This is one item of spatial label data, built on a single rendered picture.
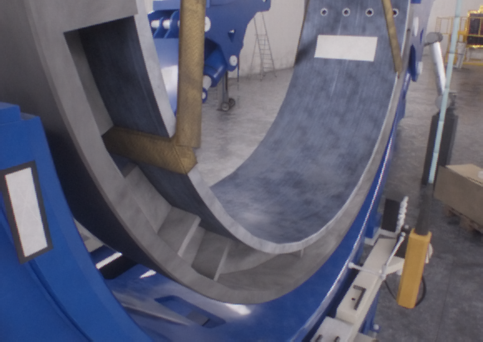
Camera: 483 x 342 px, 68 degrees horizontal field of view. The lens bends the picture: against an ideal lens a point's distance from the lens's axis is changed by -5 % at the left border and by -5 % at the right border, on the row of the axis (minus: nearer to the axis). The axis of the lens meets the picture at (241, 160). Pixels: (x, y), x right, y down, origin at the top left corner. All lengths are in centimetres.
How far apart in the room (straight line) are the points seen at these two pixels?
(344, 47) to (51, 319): 223
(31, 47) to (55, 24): 4
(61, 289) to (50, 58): 33
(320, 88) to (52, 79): 205
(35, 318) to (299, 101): 209
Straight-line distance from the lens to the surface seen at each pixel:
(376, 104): 232
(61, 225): 57
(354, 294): 225
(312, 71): 254
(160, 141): 74
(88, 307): 66
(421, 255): 151
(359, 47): 250
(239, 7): 422
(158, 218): 100
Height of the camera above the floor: 220
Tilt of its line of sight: 20 degrees down
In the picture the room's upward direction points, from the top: straight up
